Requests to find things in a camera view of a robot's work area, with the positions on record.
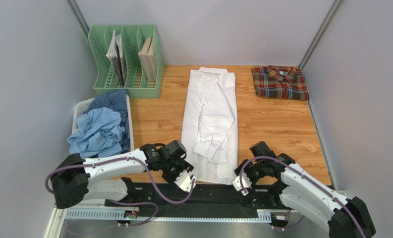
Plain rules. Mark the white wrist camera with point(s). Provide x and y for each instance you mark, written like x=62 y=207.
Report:
x=242 y=184
x=184 y=181

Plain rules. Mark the dark blue checked shirt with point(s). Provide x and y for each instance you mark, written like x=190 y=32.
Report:
x=116 y=101

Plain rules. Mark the white long sleeve shirt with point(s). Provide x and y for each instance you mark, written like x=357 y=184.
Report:
x=210 y=125

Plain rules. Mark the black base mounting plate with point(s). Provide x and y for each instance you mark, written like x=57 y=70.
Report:
x=208 y=199

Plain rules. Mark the green plastic file organizer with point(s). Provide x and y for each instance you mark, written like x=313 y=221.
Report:
x=133 y=38

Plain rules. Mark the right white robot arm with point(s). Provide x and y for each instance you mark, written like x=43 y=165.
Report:
x=335 y=213

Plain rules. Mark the magazines in organizer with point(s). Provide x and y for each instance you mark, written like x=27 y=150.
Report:
x=116 y=56

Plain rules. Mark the aluminium frame rail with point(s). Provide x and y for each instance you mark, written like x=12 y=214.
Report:
x=97 y=212

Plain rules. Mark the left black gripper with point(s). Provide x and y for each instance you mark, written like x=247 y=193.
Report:
x=184 y=165

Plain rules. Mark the beige books in organizer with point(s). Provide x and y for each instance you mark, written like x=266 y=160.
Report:
x=148 y=61

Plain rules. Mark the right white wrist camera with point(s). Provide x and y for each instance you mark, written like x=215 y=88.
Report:
x=242 y=184

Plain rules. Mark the light blue crumpled shirt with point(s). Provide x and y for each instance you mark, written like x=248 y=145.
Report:
x=99 y=134

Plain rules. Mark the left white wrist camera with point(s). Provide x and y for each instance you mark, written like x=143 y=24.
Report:
x=184 y=181

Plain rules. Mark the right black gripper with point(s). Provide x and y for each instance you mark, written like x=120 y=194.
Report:
x=252 y=170

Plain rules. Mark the white laundry basket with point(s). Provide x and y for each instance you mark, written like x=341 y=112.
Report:
x=83 y=106

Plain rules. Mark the folded red plaid shirt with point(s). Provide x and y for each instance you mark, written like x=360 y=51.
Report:
x=280 y=82

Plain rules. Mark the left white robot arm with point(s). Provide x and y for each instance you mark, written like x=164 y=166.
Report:
x=76 y=180

